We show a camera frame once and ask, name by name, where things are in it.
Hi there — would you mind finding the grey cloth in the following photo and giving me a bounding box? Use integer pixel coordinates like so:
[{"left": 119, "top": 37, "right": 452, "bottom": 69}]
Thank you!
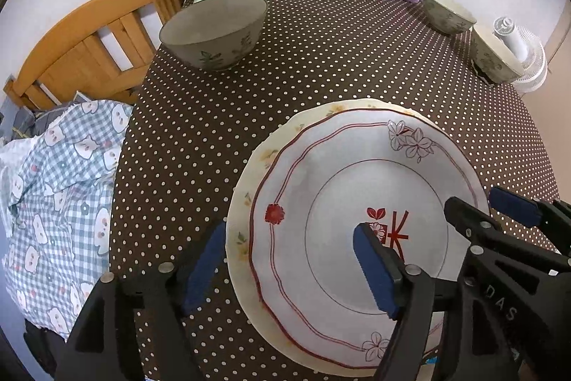
[{"left": 9, "top": 109, "right": 54, "bottom": 138}]

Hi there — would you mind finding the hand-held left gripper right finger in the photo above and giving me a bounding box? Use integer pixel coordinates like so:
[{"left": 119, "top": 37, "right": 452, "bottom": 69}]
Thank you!
[{"left": 352, "top": 221, "right": 447, "bottom": 381}]

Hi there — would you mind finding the blue checkered printed blanket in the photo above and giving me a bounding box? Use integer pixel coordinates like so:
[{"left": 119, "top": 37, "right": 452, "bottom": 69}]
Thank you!
[{"left": 0, "top": 99, "right": 135, "bottom": 341}]

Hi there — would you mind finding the white fan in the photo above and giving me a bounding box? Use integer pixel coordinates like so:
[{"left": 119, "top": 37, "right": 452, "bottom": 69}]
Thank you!
[{"left": 493, "top": 17, "right": 549, "bottom": 91}]

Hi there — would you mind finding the dark cloth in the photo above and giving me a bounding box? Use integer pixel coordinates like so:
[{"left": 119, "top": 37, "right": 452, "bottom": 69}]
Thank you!
[{"left": 22, "top": 319, "right": 67, "bottom": 381}]

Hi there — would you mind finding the brown polka dot tablecloth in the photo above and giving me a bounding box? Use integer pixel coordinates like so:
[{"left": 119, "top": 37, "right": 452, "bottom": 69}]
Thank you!
[{"left": 108, "top": 0, "right": 560, "bottom": 381}]

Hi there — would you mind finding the wooden bed headboard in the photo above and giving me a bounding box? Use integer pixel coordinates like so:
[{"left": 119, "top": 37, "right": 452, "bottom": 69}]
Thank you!
[{"left": 4, "top": 0, "right": 188, "bottom": 111}]

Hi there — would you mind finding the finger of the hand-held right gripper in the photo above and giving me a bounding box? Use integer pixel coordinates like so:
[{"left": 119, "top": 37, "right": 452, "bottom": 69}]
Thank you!
[
  {"left": 488, "top": 187, "right": 571, "bottom": 254},
  {"left": 444, "top": 197, "right": 571, "bottom": 275}
]

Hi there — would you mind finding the beige door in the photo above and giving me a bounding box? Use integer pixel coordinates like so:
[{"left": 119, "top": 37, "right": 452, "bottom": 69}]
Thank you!
[{"left": 546, "top": 1, "right": 571, "bottom": 65}]

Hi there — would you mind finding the white plate with red pattern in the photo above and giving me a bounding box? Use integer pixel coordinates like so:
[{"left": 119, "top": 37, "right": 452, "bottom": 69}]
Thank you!
[{"left": 247, "top": 109, "right": 491, "bottom": 369}]

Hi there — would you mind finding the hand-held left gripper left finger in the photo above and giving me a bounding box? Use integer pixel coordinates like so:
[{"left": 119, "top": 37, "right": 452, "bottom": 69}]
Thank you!
[{"left": 54, "top": 220, "right": 228, "bottom": 381}]

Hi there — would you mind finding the large grey floral bowl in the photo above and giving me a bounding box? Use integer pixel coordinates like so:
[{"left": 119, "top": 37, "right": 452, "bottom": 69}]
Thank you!
[{"left": 159, "top": 0, "right": 268, "bottom": 71}]

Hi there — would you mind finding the yellow floral plate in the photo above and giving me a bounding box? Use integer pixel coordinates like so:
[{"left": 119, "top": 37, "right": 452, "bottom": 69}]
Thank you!
[{"left": 227, "top": 97, "right": 447, "bottom": 378}]

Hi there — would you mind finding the small grey floral bowl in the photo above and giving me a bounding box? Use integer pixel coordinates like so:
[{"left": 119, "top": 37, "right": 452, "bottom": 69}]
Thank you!
[
  {"left": 421, "top": 0, "right": 477, "bottom": 34},
  {"left": 471, "top": 24, "right": 526, "bottom": 84}
]

